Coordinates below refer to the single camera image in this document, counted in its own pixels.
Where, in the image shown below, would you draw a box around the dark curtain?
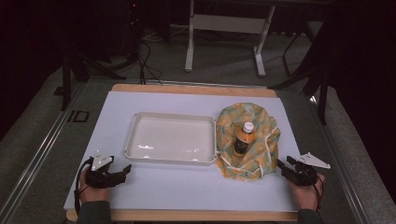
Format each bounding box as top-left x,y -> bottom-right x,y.
0,0 -> 68,142
326,0 -> 396,195

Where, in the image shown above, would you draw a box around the black tripod stand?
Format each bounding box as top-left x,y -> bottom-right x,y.
60,36 -> 128,112

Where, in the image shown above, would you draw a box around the white table cover sheet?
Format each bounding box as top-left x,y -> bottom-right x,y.
63,91 -> 302,213

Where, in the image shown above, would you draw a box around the black chair frame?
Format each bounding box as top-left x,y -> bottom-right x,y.
281,20 -> 321,77

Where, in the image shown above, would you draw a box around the black metal stand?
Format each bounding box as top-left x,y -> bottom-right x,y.
268,18 -> 332,126

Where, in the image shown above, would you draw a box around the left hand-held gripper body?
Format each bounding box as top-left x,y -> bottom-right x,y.
85,150 -> 125,189

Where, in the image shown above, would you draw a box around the wooden table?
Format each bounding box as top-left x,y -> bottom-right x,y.
65,83 -> 299,223

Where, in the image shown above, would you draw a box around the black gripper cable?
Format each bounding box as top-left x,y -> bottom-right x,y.
73,156 -> 94,217
306,170 -> 325,213

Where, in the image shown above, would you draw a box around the person's left hand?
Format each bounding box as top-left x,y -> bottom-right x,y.
78,169 -> 112,203

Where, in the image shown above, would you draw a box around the green orange patterned cloth bag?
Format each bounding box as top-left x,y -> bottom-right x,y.
215,102 -> 281,182

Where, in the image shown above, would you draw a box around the orange drink bottle white cap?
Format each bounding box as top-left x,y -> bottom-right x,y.
233,121 -> 256,157

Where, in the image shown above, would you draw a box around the black floor cables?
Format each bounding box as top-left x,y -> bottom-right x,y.
135,38 -> 163,86

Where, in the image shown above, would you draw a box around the person's right hand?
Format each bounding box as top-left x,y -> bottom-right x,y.
288,173 -> 327,212

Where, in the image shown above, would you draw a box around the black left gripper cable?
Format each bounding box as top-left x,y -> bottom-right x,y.
73,156 -> 94,217

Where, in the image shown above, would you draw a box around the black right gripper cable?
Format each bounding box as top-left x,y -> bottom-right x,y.
306,170 -> 325,213

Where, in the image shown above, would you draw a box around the white metal table frame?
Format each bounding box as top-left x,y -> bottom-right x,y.
184,0 -> 277,78

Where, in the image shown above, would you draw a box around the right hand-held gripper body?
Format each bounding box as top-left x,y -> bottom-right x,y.
289,151 -> 332,188

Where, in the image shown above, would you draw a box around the metal floor rail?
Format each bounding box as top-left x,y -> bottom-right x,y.
0,81 -> 89,224
307,95 -> 372,224

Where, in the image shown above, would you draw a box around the white plastic tray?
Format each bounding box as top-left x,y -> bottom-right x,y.
123,111 -> 218,166

